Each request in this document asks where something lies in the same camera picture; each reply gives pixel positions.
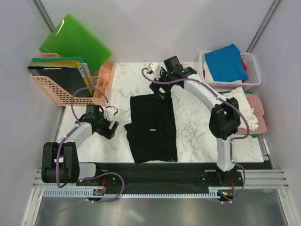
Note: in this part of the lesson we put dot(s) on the white crumpled t shirt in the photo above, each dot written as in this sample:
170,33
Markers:
244,107

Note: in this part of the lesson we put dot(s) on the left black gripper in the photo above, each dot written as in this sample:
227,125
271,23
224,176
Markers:
107,133

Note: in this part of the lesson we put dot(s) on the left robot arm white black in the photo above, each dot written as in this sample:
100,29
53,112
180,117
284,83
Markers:
60,162

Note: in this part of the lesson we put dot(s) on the white slotted cable duct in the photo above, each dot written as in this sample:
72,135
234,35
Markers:
92,193

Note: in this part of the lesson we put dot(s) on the white garment in basket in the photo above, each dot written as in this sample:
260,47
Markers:
206,72

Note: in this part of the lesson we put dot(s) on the pink t shirt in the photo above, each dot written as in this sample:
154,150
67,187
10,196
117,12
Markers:
255,103

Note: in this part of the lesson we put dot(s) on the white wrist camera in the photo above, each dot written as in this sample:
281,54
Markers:
110,112
154,68

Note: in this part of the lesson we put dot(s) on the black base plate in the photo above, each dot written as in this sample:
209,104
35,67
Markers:
162,177

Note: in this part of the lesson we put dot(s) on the yellow folder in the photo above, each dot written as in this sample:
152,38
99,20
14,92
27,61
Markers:
69,64

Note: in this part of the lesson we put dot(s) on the white laundry basket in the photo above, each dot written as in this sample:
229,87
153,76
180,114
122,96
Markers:
253,72

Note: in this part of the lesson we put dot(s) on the orange compartment organizer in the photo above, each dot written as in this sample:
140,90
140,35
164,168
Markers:
103,80

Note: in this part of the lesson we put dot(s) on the red garment in basket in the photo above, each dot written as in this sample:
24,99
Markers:
244,66

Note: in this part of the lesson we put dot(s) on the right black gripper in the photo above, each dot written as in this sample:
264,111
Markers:
155,87

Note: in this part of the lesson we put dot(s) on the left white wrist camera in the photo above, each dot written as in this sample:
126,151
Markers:
110,112

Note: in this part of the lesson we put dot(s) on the blue folded t shirt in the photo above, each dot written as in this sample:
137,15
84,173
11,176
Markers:
225,64

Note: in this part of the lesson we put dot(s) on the orange file basket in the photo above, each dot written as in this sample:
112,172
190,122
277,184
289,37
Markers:
58,95

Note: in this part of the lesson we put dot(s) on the black t shirt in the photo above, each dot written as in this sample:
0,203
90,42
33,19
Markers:
152,131

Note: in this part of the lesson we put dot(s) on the green plastic board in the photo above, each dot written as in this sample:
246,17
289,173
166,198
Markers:
71,39

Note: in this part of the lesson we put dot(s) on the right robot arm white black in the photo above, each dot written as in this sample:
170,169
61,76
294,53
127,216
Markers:
224,117

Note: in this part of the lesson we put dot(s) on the teal folder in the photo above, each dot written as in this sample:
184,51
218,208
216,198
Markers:
50,59

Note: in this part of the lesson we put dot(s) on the black folder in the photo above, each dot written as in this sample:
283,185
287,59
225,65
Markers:
70,79

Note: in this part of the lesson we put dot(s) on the green t shirt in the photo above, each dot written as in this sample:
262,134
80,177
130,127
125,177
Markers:
246,92

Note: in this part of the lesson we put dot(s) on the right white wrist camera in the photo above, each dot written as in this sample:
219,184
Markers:
154,68

